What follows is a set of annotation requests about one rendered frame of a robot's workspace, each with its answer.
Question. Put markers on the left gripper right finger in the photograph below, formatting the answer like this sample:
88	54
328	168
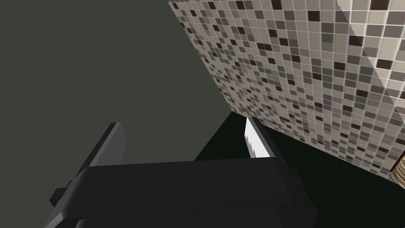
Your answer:
259	142

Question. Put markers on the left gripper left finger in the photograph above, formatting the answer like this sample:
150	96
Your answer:
106	149

